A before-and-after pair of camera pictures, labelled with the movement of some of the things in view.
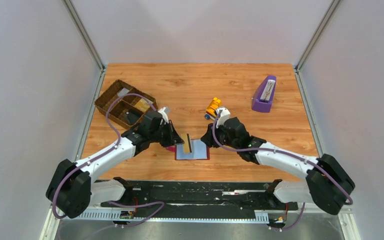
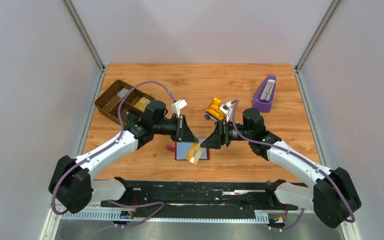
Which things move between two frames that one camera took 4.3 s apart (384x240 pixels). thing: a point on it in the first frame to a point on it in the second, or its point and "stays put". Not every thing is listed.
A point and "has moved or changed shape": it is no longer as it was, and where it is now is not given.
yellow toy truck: (211, 111) stays put
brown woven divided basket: (130, 110) stays put
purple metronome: (263, 95) stays put
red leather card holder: (199, 151) stays put
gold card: (186, 144) has moved or changed shape
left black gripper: (167, 132) to (181, 128)
